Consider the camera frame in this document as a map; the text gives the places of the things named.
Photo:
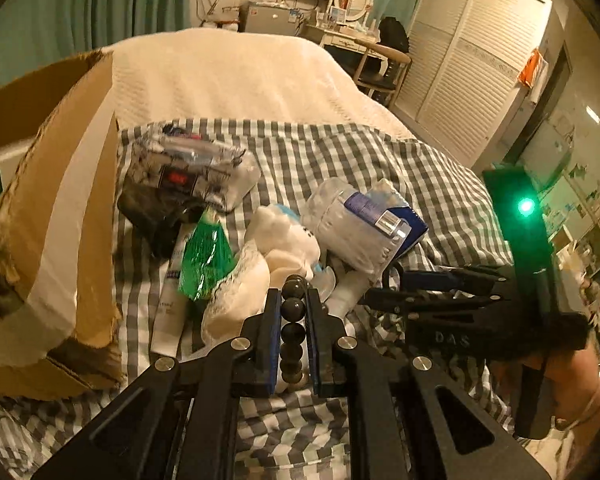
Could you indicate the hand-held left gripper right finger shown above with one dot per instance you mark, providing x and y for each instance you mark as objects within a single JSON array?
[{"x": 320, "y": 347}]

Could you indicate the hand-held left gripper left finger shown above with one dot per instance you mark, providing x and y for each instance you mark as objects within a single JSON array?
[{"x": 271, "y": 342}]

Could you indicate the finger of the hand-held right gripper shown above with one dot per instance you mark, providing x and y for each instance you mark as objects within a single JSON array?
[
  {"x": 455, "y": 280},
  {"x": 430, "y": 304}
]

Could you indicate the floral printed plastic pack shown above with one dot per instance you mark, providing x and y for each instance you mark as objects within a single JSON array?
[{"x": 180, "y": 165}]

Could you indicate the brown cardboard box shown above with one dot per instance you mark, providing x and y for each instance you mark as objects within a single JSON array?
[{"x": 30, "y": 210}]

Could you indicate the person's right hand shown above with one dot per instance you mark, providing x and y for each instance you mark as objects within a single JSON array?
[{"x": 577, "y": 380}]

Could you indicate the white cloth bundle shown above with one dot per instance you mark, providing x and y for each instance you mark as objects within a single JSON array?
[{"x": 237, "y": 295}]

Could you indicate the cluttered white shelf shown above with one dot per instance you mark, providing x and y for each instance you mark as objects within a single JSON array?
[{"x": 587, "y": 240}]

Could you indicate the dark blue packet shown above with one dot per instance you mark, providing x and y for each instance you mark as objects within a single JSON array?
[{"x": 410, "y": 227}]

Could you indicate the white crumpled tissue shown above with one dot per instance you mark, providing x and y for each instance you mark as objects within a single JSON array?
[{"x": 280, "y": 240}]

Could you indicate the white cream tube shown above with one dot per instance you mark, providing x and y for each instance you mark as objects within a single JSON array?
[{"x": 172, "y": 310}]

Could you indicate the green foil packet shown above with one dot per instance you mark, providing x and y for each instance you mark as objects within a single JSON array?
[{"x": 205, "y": 260}]

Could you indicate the clear packet with blue label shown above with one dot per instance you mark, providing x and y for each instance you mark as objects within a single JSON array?
[{"x": 340, "y": 225}]

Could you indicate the orange hanging cloth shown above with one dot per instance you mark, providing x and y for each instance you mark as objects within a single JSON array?
[{"x": 532, "y": 72}]

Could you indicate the black pouch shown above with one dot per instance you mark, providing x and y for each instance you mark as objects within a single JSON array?
[{"x": 152, "y": 220}]

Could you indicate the grey white gingham blanket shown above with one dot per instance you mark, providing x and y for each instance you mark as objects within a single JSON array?
[{"x": 330, "y": 160}]

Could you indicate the white louvred wardrobe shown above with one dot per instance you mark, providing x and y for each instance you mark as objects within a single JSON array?
[{"x": 480, "y": 60}]

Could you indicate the wooden chair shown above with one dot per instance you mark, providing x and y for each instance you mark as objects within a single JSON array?
[{"x": 380, "y": 77}]

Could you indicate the black backpack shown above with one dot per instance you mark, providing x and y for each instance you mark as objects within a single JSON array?
[{"x": 394, "y": 35}]

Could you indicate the white vanity desk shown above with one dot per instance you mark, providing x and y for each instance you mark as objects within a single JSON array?
[{"x": 337, "y": 37}]

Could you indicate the cream textured bedspread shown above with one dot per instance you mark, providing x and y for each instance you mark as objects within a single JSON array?
[{"x": 230, "y": 75}]

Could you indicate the small white fridge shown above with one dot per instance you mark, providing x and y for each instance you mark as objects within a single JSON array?
[{"x": 270, "y": 17}]

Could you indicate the folding drying rack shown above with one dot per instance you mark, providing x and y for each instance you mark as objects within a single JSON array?
[{"x": 215, "y": 7}]

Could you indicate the wide green curtain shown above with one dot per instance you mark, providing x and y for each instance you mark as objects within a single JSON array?
[{"x": 105, "y": 0}]

